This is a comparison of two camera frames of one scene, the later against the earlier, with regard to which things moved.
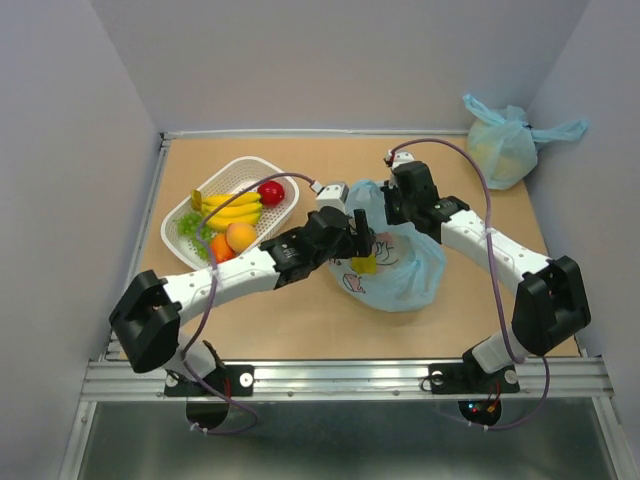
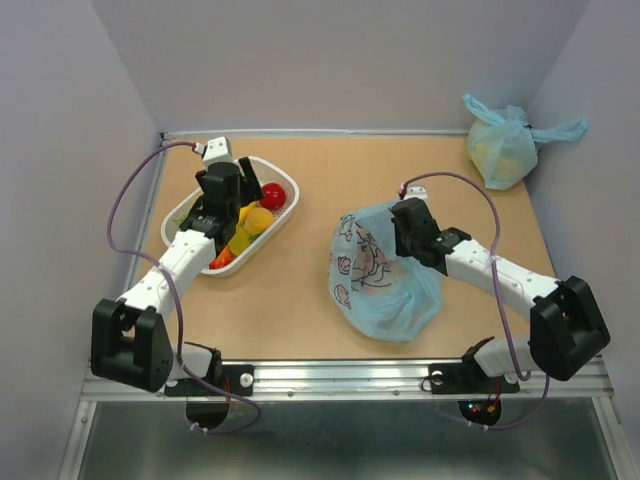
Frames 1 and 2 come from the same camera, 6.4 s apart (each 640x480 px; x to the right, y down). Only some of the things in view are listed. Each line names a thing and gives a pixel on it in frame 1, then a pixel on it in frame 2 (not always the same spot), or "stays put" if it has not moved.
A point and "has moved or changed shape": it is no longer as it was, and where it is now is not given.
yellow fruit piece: x=365 y=265 to x=239 y=241
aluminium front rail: x=344 y=380 stays put
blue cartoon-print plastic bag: x=406 y=272 has moved or changed shape
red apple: x=272 y=193 stays put
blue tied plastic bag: x=503 y=144 stays put
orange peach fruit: x=240 y=235 to x=259 y=220
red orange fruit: x=221 y=248 stays put
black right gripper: x=389 y=189 to x=400 y=247
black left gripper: x=363 y=236 to x=251 y=188
